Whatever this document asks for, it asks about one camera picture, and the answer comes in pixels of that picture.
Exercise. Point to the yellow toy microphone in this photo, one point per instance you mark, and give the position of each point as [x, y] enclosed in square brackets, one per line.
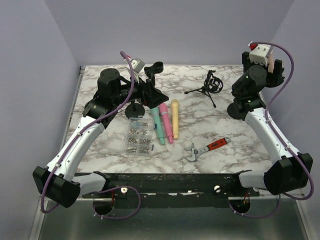
[175, 118]

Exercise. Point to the mint green toy microphone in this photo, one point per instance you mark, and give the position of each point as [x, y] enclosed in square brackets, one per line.
[158, 125]

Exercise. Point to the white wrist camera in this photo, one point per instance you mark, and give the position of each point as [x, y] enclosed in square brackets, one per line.
[259, 53]
[137, 65]

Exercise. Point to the clear plastic screw box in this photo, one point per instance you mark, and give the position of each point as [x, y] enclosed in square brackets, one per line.
[138, 138]

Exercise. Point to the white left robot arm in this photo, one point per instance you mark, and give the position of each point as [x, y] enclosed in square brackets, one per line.
[57, 181]

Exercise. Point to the aluminium mounting rail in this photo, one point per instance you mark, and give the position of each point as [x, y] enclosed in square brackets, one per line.
[66, 193]

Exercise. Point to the black tripod shock-mount stand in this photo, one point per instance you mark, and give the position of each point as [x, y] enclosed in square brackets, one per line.
[211, 85]

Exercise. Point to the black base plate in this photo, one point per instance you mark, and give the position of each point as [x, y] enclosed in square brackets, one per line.
[186, 200]

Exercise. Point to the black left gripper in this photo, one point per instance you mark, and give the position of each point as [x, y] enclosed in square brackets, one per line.
[148, 95]

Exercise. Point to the beige toy microphone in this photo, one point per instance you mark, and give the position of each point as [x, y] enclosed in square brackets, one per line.
[270, 62]

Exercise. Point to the black round-base stand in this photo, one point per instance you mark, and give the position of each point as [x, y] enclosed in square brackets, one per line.
[134, 110]
[156, 68]

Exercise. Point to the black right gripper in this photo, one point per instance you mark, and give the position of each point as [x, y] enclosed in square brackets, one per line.
[273, 78]

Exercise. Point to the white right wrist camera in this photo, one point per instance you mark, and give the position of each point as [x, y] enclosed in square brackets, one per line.
[259, 53]

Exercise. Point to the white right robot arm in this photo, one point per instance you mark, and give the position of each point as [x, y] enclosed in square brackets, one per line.
[290, 168]

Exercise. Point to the pink toy microphone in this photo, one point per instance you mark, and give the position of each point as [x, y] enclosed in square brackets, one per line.
[166, 121]

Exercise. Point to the red-handled adjustable wrench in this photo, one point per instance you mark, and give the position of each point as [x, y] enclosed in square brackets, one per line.
[195, 153]

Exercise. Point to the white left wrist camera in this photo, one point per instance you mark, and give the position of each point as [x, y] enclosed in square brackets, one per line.
[137, 65]

